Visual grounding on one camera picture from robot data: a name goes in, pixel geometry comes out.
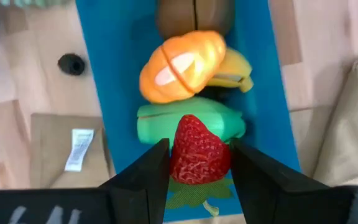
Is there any black toy blackberry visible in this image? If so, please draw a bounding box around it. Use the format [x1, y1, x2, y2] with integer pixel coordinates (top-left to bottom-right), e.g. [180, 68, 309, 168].
[57, 53, 86, 77]

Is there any white cloth care label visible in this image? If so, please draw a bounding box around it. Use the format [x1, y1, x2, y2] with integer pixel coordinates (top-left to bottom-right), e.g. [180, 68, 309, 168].
[64, 128, 95, 173]

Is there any green ribbed toy vegetable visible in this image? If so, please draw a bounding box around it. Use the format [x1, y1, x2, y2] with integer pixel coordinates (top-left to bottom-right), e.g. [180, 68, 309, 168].
[136, 96, 247, 147]

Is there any yellow toy banana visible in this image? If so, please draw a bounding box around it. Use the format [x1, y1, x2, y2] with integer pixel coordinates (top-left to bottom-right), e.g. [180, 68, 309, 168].
[206, 46, 254, 93]

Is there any blue tupperware container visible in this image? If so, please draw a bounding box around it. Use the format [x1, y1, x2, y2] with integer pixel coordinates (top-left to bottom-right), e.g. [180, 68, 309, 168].
[75, 0, 301, 223]

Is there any red toy strawberry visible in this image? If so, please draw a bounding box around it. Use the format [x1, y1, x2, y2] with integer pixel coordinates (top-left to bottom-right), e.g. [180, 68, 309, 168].
[165, 114, 235, 217]

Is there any brown toy kiwi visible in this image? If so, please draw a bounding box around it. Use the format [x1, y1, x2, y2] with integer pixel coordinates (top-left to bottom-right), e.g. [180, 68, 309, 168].
[156, 0, 236, 40]

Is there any orange toy fruit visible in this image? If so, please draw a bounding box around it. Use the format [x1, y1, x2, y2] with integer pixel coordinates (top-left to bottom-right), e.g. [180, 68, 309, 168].
[139, 30, 227, 105]

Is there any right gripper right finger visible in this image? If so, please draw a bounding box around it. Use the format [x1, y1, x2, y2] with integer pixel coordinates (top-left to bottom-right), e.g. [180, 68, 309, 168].
[230, 139, 356, 224]

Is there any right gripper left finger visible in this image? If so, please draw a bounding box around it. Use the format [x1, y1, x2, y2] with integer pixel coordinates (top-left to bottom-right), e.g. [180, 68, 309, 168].
[99, 138, 171, 224]

